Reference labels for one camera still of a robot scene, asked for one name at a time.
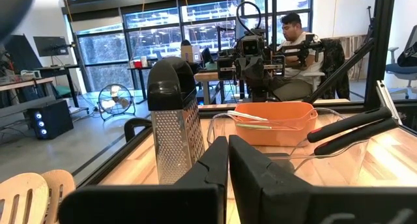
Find wooden slat panel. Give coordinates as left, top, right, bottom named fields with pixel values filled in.
left=332, top=35, right=369, bottom=80

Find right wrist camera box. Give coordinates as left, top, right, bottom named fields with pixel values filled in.
left=240, top=35, right=265, bottom=57

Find metal tongs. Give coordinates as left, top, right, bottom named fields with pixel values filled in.
left=236, top=122, right=273, bottom=130

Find black computer tower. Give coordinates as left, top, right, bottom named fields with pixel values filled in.
left=27, top=100, right=74, bottom=140

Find metal box grater black handle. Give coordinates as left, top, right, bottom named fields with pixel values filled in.
left=147, top=56, right=206, bottom=185

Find small computer monitor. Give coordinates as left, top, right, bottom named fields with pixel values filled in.
left=32, top=36, right=70, bottom=58

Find black frame clamp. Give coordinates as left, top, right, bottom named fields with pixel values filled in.
left=123, top=117, right=153, bottom=143

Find black aluminium table frame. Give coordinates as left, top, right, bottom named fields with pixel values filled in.
left=78, top=0, right=417, bottom=186

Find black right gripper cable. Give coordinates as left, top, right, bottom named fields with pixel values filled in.
left=236, top=1, right=263, bottom=36

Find blue office chair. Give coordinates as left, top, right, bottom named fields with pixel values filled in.
left=386, top=24, right=417, bottom=100

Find cardboard box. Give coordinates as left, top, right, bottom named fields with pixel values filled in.
left=180, top=44, right=201, bottom=64

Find large black-framed window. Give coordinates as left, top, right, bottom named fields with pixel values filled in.
left=70, top=0, right=313, bottom=93

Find black floor fan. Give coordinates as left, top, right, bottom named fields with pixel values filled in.
left=97, top=83, right=137, bottom=121

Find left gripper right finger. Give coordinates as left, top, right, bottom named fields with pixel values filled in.
left=229, top=135, right=314, bottom=224

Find small wooden-top table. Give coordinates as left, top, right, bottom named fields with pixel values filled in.
left=194, top=71, right=229, bottom=104

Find orange plastic bin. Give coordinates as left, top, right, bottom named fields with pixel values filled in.
left=233, top=102, right=319, bottom=147

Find round black turner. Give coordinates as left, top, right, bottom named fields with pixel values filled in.
left=314, top=117, right=400, bottom=156

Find black jacket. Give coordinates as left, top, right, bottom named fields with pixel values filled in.
left=321, top=38, right=351, bottom=100

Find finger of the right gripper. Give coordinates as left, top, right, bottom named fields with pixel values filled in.
left=249, top=56, right=265, bottom=83
left=235, top=56, right=250, bottom=81

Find clear plastic bin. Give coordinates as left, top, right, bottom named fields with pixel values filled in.
left=207, top=107, right=401, bottom=173

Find wooden slotted spatula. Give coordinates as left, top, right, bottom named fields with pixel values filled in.
left=0, top=172, right=50, bottom=224
left=41, top=169, right=76, bottom=224

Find black standing desk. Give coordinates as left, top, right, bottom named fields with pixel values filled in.
left=35, top=64, right=81, bottom=108

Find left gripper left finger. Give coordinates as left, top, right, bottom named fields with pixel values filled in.
left=174, top=135, right=229, bottom=224

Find silver aluminium bracket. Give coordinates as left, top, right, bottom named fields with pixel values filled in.
left=376, top=80, right=403, bottom=126

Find knife with teal handle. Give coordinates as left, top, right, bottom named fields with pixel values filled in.
left=227, top=110, right=268, bottom=122

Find person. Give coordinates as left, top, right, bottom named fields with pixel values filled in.
left=272, top=12, right=326, bottom=101

